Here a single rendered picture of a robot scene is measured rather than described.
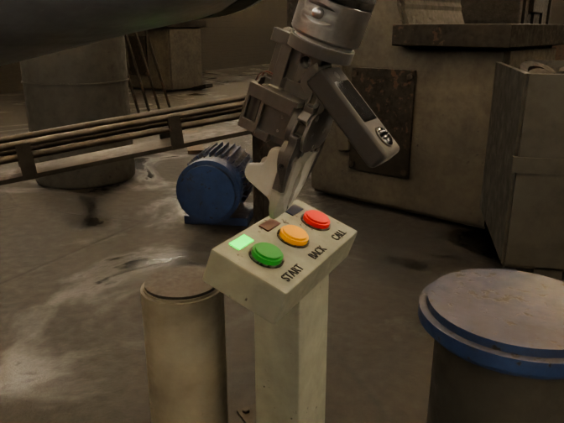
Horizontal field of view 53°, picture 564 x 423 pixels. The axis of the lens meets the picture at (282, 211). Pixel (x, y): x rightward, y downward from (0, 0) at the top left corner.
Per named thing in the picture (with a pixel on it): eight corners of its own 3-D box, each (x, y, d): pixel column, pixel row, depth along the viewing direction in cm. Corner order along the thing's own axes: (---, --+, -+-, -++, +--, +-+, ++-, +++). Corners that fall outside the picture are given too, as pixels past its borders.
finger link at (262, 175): (242, 200, 70) (263, 132, 66) (282, 221, 68) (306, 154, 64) (228, 206, 68) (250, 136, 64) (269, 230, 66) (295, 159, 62)
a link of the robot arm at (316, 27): (382, 13, 60) (354, 12, 53) (365, 55, 62) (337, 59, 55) (321, -11, 62) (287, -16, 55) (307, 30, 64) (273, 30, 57)
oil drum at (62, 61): (12, 182, 338) (-12, 23, 310) (86, 162, 388) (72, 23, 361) (86, 195, 312) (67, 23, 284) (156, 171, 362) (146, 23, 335)
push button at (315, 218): (296, 223, 83) (300, 213, 82) (308, 216, 86) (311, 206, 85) (320, 237, 82) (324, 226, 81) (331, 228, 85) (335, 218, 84)
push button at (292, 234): (272, 240, 76) (276, 229, 76) (285, 231, 80) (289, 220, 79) (297, 254, 75) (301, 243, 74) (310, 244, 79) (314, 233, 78)
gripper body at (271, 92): (267, 121, 70) (298, 23, 65) (327, 151, 67) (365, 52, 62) (233, 131, 63) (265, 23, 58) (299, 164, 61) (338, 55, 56)
